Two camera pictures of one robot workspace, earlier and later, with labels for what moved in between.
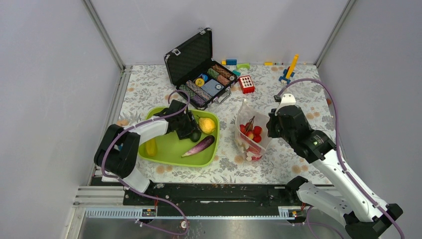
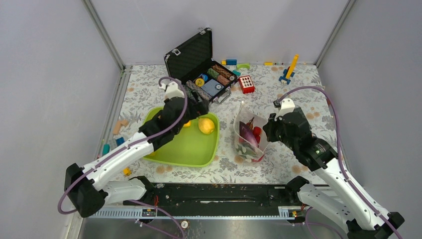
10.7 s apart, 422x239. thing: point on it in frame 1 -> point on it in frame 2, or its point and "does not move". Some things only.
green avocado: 195,136 -> 245,152
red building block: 246,84 does not move
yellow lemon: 206,125 does not move
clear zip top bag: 251,131 does not move
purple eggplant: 203,145 -> 246,133
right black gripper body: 275,129 does not move
